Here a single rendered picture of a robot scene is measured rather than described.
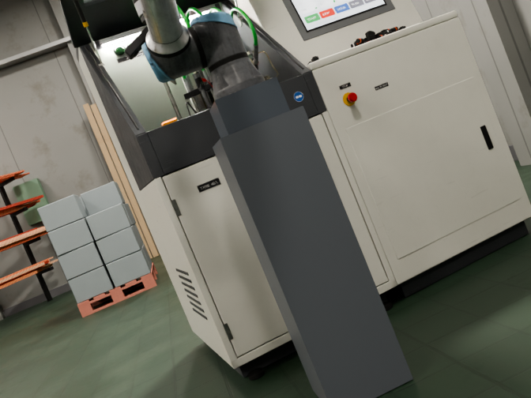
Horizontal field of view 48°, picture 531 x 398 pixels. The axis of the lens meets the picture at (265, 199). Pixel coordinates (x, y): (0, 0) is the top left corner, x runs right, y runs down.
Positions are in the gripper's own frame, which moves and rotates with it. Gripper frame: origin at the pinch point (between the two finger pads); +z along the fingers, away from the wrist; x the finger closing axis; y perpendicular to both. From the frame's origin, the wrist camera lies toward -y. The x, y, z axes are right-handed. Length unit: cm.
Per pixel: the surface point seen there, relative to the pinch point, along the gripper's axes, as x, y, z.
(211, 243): 32, -6, 52
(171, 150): 31.9, -6.3, 16.5
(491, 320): -12, 60, 102
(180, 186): 31.7, -8.4, 29.3
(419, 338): 0, 41, 102
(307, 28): 67, 68, -13
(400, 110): 43, 82, 34
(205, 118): 33.9, 9.0, 10.0
